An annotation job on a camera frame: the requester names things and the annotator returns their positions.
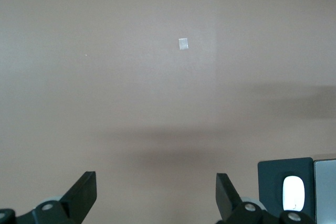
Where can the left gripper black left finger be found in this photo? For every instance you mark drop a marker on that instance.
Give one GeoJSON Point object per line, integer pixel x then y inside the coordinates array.
{"type": "Point", "coordinates": [84, 190]}

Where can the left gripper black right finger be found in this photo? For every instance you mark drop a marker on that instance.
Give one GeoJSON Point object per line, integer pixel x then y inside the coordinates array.
{"type": "Point", "coordinates": [225, 192]}

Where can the black mouse pad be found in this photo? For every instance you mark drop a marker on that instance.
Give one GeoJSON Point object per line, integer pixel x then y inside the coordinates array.
{"type": "Point", "coordinates": [270, 182]}

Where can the white computer mouse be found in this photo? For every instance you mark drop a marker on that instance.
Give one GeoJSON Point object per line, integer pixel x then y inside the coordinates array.
{"type": "Point", "coordinates": [293, 192]}

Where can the silver closed laptop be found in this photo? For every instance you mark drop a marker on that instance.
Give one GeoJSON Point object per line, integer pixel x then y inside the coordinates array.
{"type": "Point", "coordinates": [325, 190]}

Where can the small clear tape piece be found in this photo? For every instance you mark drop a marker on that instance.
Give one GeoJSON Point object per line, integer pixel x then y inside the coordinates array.
{"type": "Point", "coordinates": [183, 44]}

